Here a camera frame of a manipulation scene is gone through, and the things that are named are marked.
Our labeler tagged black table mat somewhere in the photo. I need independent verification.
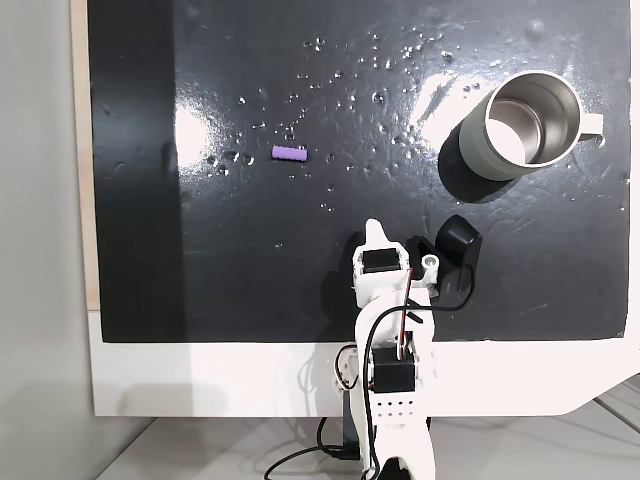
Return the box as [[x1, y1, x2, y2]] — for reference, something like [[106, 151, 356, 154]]
[[87, 0, 630, 345]]

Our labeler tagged purple pen grip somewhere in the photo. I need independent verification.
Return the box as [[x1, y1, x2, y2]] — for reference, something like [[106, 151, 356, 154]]
[[271, 144, 309, 163]]

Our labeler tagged grey steel-lined mug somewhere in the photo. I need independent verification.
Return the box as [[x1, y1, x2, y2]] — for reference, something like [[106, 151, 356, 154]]
[[456, 69, 605, 183]]

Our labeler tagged beige wooden board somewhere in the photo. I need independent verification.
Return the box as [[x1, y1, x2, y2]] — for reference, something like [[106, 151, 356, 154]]
[[69, 0, 103, 312]]

